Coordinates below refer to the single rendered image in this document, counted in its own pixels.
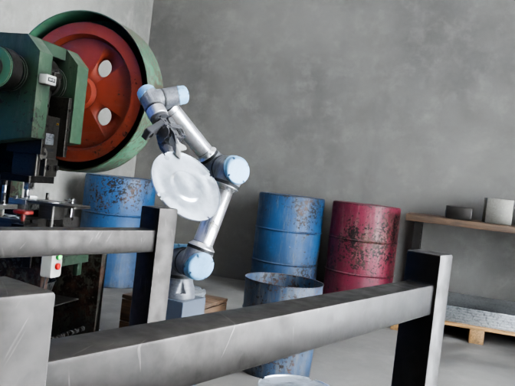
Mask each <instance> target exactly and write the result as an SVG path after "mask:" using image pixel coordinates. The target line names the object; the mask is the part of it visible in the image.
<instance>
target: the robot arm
mask: <svg viewBox="0 0 515 386"><path fill-rule="evenodd" d="M137 96H138V99H139V102H140V103H141V105H142V106H143V109H144V110H145V112H146V115H147V116H148V118H149V120H150V122H151V123H152V125H151V126H149V127H148V128H146V129H145V130H144V132H143V134H142V135H141V136H142V138H144V139H145V140H147V139H149V138H151V137H152V136H154V135H155V134H156V138H157V141H158V145H159V148H160V150H161V151H162V152H163V153H164V154H165V153H167V152H175V155H176V156H177V157H178V158H179V159H181V151H183V150H186V147H185V146H184V145H183V144H181V143H180V142H181V141H182V140H183V139H184V140H185V142H186V143H187V144H188V146H189V147H190V148H191V150H192V151H193V152H194V153H195V154H196V155H197V156H198V161H199V162H201V163H202V164H203V165H204V166H205V167H206V168H207V169H208V170H209V174H210V176H211V177H213V178H214V179H215V181H216V183H217V185H218V189H219V191H220V196H221V203H220V207H219V209H218V211H217V213H216V214H215V215H214V216H213V217H212V218H209V217H207V218H208V220H205V221H200V224H199V226H198V230H197V231H196V234H195V237H194V239H193V240H191V241H189V242H188V244H174V248H173V255H172V269H171V276H170V283H169V296H168V299H179V300H189V299H194V298H195V288H194V284H193V280H203V279H205V278H206V277H208V276H209V275H210V274H211V272H212V271H213V268H214V262H213V259H212V258H213V255H214V250H213V245H214V242H215V239H216V237H217V235H218V231H219V229H220V226H221V223H222V221H223V219H224V216H225V213H226V211H227V209H228V206H229V203H230V200H231V197H232V195H233V194H234V193H235V192H237V191H238V189H239V187H240V185H241V184H242V183H244V182H245V181H246V180H247V179H248V176H249V166H248V164H247V162H246V161H245V160H244V159H243V158H242V157H239V156H236V155H222V154H221V153H220V152H219V151H218V150H217V149H216V148H215V147H211V145H210V144H209V143H208V141H207V140H206V139H205V137H204V136H203V135H202V134H201V133H200V132H199V130H198V129H197V128H196V126H195V125H194V124H193V122H192V121H191V120H190V119H189V118H188V116H187V115H186V114H185V112H184V111H183V110H182V108H181V107H180V106H179V105H182V104H186V103H187V102H188V101H189V92H188V90H187V88H186V87H185V86H176V87H167V88H162V89H156V88H155V87H154V86H153V85H149V84H146V85H143V86H141V87H140V88H139V89H138V91H137Z"/></svg>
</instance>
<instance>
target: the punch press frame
mask: <svg viewBox="0 0 515 386"><path fill-rule="evenodd" d="M0 45H1V46H3V47H7V48H9V49H12V50H13V51H15V52H16V53H17V54H18V55H19V57H20V58H21V61H22V65H23V73H22V76H21V79H20V81H19V83H18V85H17V86H16V87H15V88H13V89H12V90H9V91H6V92H0V174H1V172H7V173H11V167H12V159H13V152H11V151H6V150H7V143H8V142H23V141H31V140H39V139H44V134H45V126H46V119H47V111H48V97H49V90H50V86H48V85H45V84H42V83H39V82H38V81H39V74H48V75H51V69H52V61H54V62H55V63H56V64H57V65H58V68H59V71H60V73H61V74H62V79H61V87H60V89H59V91H58V92H57V93H56V94H55V95H53V96H51V97H67V98H71V99H72V105H71V110H72V112H71V119H70V126H69V129H70V131H69V133H68V141H67V145H68V146H75V145H80V142H81V135H82V128H83V120H84V107H85V99H86V92H87V78H88V70H89V69H88V67H87V66H86V64H85V63H84V62H83V61H82V59H81V58H80V56H79V55H78V54H77V53H74V52H73V51H69V50H67V49H65V48H62V47H59V46H57V45H55V44H52V43H50V42H47V41H44V40H42V39H40V38H37V37H35V36H33V35H30V34H22V33H8V32H0ZM22 189H23V182H17V181H11V180H9V185H8V187H7V195H6V201H7V203H6V204H8V198H13V196H14V195H18V198H21V196H22ZM88 258H89V254H88V255H68V256H63V257H62V264H61V266H62V267H63V266H68V265H73V273H72V275H75V276H78V275H81V268H82V263H85V262H88ZM84 330H85V327H84V326H83V325H82V326H81V327H78V328H75V329H72V330H70V331H67V332H63V333H61V334H59V335H55V336H52V337H51V339H55V338H60V337H65V336H70V335H73V334H76V333H78V332H82V331H84Z"/></svg>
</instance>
